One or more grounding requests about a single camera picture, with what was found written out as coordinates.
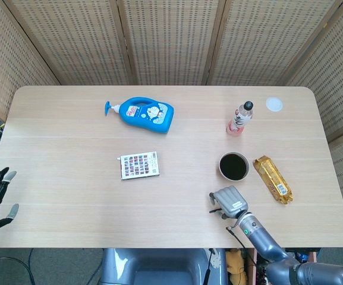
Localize blue pump lotion bottle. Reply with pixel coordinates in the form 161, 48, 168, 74
104, 96, 175, 135

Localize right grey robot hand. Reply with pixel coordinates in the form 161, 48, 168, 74
209, 185, 248, 220

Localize yellow soft object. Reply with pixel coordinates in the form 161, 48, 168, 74
227, 248, 248, 285

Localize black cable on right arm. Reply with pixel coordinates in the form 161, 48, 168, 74
226, 226, 269, 264

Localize white picture-grid card box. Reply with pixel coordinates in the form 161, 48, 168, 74
117, 151, 161, 181

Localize black floor cable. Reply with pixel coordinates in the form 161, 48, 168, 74
0, 248, 41, 285

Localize grey robot torso base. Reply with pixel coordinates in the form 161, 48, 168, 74
99, 248, 228, 285

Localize white bowl with dark inside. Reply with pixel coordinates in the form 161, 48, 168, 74
218, 151, 251, 182

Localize white round coaster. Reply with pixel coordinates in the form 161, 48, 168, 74
265, 97, 284, 112

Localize pink drink bottle black cap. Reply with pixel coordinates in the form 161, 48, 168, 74
226, 100, 255, 136

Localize gold foil snack package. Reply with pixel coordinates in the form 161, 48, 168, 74
253, 154, 294, 205

